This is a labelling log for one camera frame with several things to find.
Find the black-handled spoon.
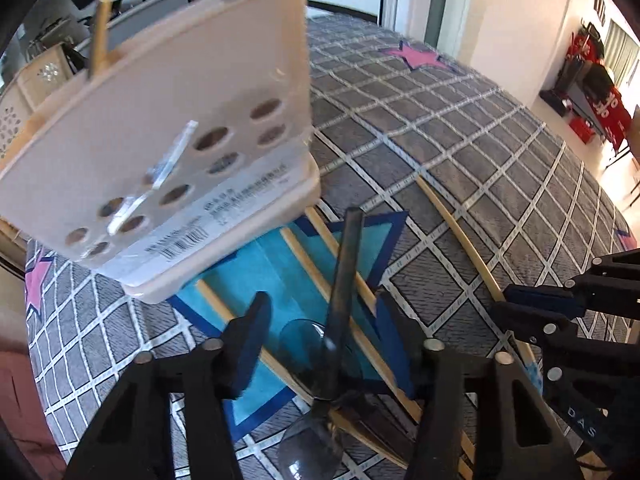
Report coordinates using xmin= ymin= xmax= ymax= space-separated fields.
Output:
xmin=279 ymin=207 xmax=363 ymax=479

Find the cream perforated plastic chair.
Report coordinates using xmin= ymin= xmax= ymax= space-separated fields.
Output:
xmin=1 ymin=42 xmax=74 ymax=159

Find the plain bamboo chopstick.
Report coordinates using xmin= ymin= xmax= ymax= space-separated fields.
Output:
xmin=194 ymin=278 xmax=409 ymax=470
xmin=304 ymin=206 xmax=476 ymax=480
xmin=280 ymin=226 xmax=352 ymax=396

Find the grey checked tablecloth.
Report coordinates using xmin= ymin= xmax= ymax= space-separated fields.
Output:
xmin=26 ymin=15 xmax=630 ymax=479

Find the blue-patterned bamboo chopstick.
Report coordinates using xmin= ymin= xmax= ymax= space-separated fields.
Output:
xmin=416 ymin=176 xmax=544 ymax=391

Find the cream plastic utensil holder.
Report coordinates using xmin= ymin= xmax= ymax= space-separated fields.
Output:
xmin=1 ymin=0 xmax=320 ymax=303

